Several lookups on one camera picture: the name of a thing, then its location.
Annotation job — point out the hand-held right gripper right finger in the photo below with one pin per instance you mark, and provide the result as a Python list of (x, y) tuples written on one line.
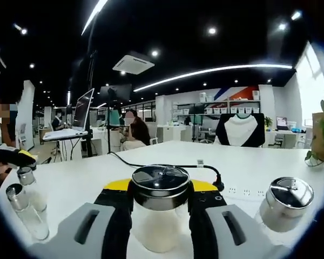
[(205, 232)]

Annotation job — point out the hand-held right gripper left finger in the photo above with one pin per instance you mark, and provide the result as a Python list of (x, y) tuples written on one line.
[(116, 229)]

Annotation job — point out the short glass seasoning bottle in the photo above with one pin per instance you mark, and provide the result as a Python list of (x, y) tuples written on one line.
[(16, 197), (25, 176)]

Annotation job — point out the tall seasoning bottle white contents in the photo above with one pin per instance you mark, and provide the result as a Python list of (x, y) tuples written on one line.
[(159, 232)]

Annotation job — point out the tall seasoning bottle brown contents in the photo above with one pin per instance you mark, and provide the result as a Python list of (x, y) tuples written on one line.
[(289, 197)]

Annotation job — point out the person's upper body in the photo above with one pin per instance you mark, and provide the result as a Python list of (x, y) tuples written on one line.
[(10, 135)]

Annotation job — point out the white laptop stand table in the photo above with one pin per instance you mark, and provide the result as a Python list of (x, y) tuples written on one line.
[(47, 138)]

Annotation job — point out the white power strip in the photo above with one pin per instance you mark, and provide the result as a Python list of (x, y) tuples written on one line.
[(245, 192)]

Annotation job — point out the black stand pole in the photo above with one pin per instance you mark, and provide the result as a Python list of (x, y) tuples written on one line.
[(90, 147)]

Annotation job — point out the silver open laptop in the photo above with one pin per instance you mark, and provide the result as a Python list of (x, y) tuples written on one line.
[(82, 110)]

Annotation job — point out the white low cabinet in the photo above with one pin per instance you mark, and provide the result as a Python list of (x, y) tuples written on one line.
[(167, 133)]

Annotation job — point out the row of white storage bins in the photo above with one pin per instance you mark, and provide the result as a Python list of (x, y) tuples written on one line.
[(232, 110)]

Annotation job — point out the black screen on tripod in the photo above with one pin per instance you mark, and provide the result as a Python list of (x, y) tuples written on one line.
[(118, 91)]

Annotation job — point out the small green potted plant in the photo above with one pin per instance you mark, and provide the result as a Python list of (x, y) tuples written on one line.
[(268, 121)]

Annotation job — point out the small open laptop bright screen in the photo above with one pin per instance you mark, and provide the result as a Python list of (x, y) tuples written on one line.
[(281, 122)]

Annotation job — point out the ceiling air conditioner vent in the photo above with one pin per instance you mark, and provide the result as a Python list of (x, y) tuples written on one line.
[(133, 64)]

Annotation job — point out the straight ceiling light strip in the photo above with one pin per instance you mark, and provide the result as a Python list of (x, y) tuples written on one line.
[(94, 16)]

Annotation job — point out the round ceiling spot light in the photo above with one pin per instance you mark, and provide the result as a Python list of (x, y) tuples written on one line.
[(212, 30), (154, 53), (282, 26)]

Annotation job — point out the narrow window with white blinds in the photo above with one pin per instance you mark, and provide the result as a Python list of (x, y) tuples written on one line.
[(310, 89)]

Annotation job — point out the curved ceiling light strip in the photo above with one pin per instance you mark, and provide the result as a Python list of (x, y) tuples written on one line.
[(272, 66)]

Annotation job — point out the wall shelf unit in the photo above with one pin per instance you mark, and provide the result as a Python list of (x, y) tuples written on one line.
[(183, 113)]

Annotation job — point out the red blue striped wall banner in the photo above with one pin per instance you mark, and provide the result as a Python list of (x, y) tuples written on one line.
[(243, 93)]

